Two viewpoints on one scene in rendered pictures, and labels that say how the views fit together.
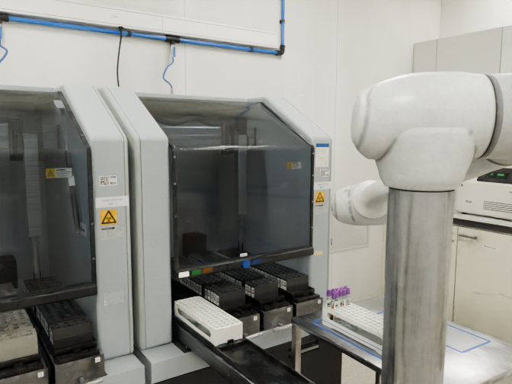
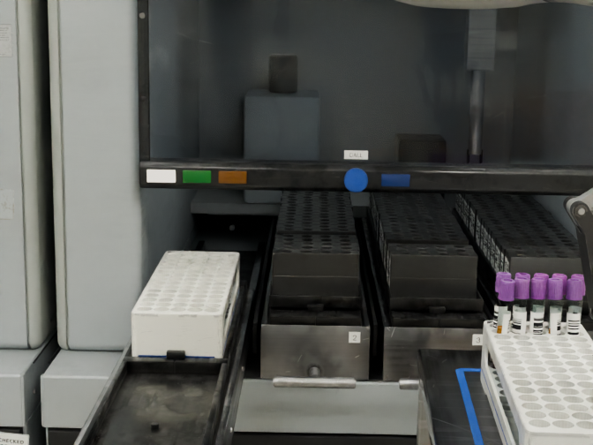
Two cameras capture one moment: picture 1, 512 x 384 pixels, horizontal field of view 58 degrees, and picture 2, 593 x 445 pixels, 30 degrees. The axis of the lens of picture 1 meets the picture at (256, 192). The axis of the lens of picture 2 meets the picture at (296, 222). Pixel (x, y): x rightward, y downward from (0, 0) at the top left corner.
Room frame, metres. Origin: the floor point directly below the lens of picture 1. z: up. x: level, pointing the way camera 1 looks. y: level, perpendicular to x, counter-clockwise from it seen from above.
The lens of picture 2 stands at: (0.48, -0.69, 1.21)
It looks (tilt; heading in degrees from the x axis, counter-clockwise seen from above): 12 degrees down; 35
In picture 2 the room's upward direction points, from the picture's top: 1 degrees clockwise
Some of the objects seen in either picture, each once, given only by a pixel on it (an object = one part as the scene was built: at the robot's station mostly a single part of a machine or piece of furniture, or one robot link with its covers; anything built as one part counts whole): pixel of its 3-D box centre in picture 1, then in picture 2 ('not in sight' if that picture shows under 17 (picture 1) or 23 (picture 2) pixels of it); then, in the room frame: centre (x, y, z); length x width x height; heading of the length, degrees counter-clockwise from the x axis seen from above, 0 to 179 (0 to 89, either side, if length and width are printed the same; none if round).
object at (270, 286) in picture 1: (264, 290); (432, 275); (1.73, -0.04, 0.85); 0.12 x 0.02 x 0.06; 124
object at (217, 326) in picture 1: (206, 320); (191, 304); (1.48, 0.16, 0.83); 0.30 x 0.10 x 0.06; 34
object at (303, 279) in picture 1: (296, 283); (551, 278); (1.81, -0.16, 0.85); 0.12 x 0.02 x 0.06; 123
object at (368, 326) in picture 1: (364, 326); (555, 402); (1.39, -0.34, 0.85); 0.30 x 0.10 x 0.06; 32
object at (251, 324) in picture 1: (201, 298); (314, 280); (1.83, 0.22, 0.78); 0.73 x 0.14 x 0.09; 34
